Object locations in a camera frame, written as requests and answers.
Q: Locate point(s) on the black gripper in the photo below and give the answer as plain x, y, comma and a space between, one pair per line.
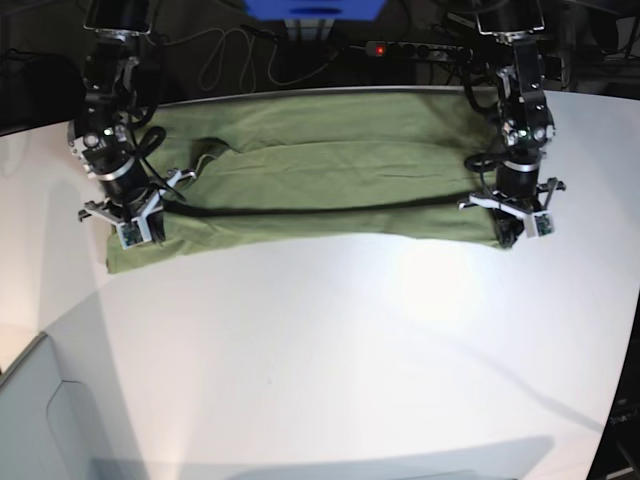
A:
124, 181
516, 183

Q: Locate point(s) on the green T-shirt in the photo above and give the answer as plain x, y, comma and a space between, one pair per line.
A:
314, 166

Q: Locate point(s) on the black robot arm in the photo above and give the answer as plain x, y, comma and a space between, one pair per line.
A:
423, 166
113, 137

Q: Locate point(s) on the black power strip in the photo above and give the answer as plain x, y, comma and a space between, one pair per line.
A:
429, 52

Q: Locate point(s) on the blue box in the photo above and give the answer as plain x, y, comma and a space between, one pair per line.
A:
272, 10

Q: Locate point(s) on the grey plastic bin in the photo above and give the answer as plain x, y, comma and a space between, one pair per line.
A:
51, 427

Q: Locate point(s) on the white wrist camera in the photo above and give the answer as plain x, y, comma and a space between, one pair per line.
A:
131, 224
533, 212

